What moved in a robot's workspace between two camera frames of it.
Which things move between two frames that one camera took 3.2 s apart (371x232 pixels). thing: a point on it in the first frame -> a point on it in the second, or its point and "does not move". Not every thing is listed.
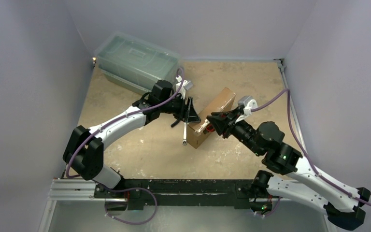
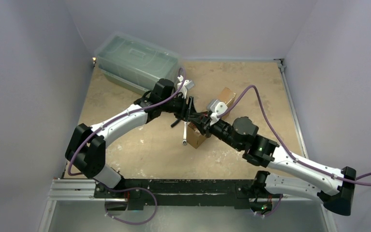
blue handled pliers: x=174 y=123 does not move
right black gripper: x=230 y=121 -> x=206 y=127
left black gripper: x=191 y=116 does not move
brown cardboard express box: x=222 y=102 does not move
